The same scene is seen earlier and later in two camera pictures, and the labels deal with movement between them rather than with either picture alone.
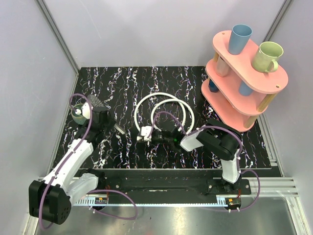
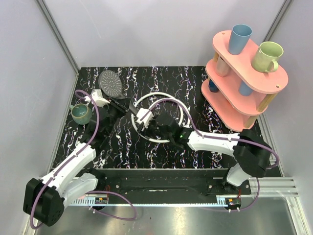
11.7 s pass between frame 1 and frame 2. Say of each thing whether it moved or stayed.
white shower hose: moved
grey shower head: moved
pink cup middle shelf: stayed
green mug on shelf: stayed
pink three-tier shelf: stayed
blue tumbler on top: stayed
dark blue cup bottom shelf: stayed
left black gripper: moved
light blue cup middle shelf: stayed
